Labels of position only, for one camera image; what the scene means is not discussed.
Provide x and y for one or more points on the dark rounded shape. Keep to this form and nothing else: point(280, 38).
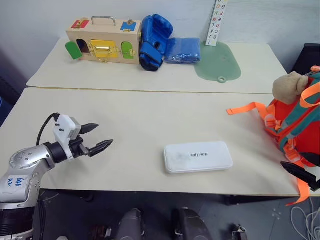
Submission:
point(190, 225)
point(131, 225)

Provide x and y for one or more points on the white rectangular case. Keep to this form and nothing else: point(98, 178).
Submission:
point(197, 157)

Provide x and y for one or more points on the beige plush toy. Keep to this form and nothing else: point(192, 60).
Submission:
point(286, 87)

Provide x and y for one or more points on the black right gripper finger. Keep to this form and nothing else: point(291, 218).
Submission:
point(298, 171)
point(312, 158)

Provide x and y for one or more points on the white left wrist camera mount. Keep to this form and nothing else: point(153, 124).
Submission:
point(63, 127)

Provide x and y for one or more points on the blue cloth in plastic bag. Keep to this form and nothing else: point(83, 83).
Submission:
point(182, 51)

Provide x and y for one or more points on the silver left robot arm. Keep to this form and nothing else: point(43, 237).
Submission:
point(25, 160)

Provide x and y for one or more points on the orange and teal backpack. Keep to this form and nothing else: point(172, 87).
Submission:
point(307, 140)

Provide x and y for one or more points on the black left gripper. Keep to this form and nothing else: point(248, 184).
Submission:
point(76, 147)

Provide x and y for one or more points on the blue boxing glove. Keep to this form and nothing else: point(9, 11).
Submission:
point(152, 42)

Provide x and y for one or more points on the green silicone mat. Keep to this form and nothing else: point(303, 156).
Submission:
point(220, 63)

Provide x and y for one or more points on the white alphabet letter board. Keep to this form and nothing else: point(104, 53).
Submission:
point(217, 22)

